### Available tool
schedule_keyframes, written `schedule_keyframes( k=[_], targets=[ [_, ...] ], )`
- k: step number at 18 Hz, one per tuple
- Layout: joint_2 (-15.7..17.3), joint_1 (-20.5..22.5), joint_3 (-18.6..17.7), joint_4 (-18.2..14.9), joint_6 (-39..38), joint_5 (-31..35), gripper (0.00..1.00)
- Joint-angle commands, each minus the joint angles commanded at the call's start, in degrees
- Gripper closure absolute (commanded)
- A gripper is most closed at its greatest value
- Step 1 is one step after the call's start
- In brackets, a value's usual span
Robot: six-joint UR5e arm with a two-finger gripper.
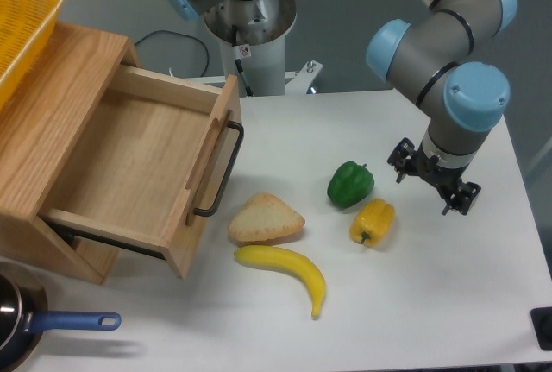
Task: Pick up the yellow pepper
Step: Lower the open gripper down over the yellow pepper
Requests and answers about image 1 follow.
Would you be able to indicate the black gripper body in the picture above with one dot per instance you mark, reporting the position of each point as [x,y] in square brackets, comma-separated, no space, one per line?
[444,180]

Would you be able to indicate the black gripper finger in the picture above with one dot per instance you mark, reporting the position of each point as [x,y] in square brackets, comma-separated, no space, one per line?
[459,196]
[403,159]

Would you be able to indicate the yellow bell pepper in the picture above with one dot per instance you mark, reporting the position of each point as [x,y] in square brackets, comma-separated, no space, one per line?
[372,223]

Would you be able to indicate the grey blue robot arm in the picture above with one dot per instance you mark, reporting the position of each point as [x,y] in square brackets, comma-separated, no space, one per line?
[426,63]

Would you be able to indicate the green bell pepper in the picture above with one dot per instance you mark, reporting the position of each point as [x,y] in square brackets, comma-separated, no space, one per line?
[351,183]

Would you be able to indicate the triangular bread slice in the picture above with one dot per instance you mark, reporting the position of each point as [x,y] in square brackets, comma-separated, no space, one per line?
[265,217]

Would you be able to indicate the yellow banana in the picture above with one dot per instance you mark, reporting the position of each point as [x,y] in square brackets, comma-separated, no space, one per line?
[289,262]

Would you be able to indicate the open wooden drawer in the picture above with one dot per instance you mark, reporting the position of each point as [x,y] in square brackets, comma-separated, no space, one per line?
[154,148]

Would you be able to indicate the wooden drawer cabinet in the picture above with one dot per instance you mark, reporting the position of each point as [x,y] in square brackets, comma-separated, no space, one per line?
[39,129]

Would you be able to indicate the yellow plastic basket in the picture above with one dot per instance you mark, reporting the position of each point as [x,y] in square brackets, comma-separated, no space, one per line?
[26,27]

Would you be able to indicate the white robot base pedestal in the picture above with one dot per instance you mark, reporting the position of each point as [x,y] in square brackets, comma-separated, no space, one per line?
[252,42]

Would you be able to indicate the black drawer handle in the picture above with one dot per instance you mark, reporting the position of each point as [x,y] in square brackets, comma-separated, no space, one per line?
[210,211]

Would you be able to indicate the blue handled frying pan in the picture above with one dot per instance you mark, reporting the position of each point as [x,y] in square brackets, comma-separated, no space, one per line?
[25,316]

